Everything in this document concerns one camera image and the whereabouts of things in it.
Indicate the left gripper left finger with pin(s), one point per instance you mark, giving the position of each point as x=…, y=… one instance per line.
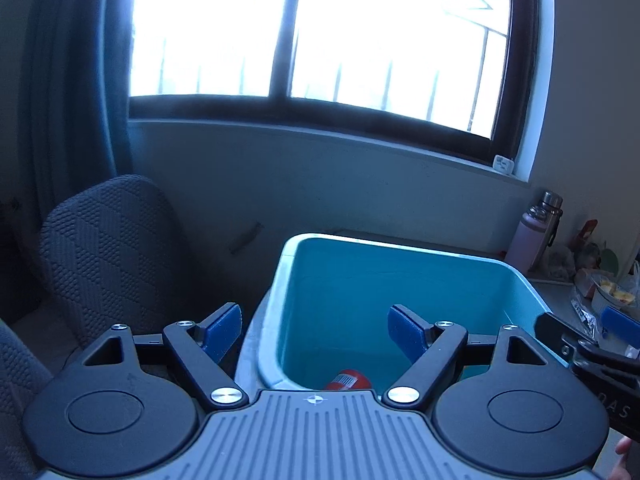
x=195, y=351

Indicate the green round object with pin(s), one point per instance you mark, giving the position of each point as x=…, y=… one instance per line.
x=609, y=262

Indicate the person's hand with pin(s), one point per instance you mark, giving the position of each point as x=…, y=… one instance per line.
x=620, y=470

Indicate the blue curtain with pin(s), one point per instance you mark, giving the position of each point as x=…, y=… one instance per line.
x=74, y=99

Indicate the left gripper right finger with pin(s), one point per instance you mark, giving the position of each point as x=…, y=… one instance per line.
x=432, y=349

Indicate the small white sill device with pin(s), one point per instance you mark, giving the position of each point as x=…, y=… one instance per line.
x=503, y=165

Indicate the white ceramic bowl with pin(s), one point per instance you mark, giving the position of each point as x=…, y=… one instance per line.
x=608, y=294

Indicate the red small box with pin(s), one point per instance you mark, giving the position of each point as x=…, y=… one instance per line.
x=585, y=233

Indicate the pink insulated bottle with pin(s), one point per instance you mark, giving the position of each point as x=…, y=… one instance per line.
x=527, y=239

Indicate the red can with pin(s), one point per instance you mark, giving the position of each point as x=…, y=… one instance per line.
x=348, y=380

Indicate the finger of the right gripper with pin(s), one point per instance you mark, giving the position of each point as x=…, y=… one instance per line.
x=622, y=326

